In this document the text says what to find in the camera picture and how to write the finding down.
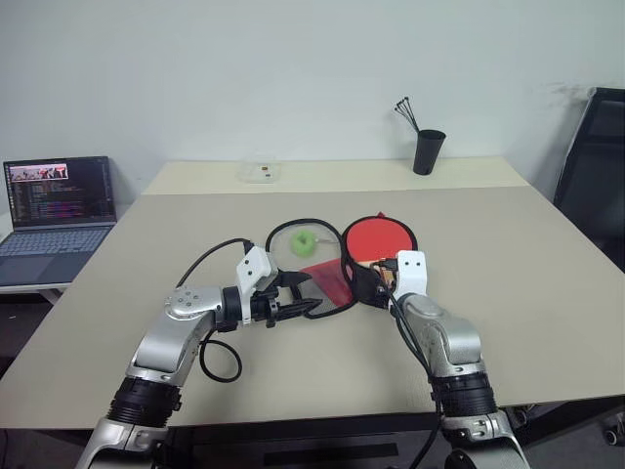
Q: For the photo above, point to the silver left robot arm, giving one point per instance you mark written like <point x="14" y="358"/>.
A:
<point x="168" y="337"/>

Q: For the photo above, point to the black plastic cup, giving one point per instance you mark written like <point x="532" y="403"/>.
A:
<point x="428" y="152"/>

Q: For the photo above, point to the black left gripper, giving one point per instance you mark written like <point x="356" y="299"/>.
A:
<point x="266" y="308"/>

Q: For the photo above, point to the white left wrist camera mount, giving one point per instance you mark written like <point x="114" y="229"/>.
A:
<point x="252" y="269"/>

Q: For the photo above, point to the red round folding disc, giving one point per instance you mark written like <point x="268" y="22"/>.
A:
<point x="378" y="237"/>

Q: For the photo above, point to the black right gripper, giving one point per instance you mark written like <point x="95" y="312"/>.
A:
<point x="385" y="279"/>

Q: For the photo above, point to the black office chair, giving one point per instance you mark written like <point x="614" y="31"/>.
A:
<point x="593" y="171"/>

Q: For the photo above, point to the clear plastic box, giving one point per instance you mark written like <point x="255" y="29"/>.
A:
<point x="260" y="171"/>

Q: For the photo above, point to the grey mesh round disc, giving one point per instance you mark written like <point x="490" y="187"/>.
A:
<point x="312" y="288"/>

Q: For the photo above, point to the green tape roll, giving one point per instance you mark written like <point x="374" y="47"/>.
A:
<point x="303" y="243"/>

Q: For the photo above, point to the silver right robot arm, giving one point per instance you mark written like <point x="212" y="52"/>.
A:
<point x="451" y="342"/>

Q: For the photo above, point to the dark rounded shape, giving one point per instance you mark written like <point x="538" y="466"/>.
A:
<point x="459" y="460"/>

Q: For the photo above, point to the white side desk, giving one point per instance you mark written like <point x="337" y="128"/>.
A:
<point x="29" y="292"/>

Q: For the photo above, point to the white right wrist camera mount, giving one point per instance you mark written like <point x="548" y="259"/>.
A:
<point x="411" y="273"/>

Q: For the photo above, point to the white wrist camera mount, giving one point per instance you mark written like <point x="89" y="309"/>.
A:
<point x="411" y="273"/>
<point x="252" y="269"/>

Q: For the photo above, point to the open grey laptop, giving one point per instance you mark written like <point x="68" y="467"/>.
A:
<point x="54" y="220"/>

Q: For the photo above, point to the black cabinet under table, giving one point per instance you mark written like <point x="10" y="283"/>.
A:
<point x="303" y="444"/>

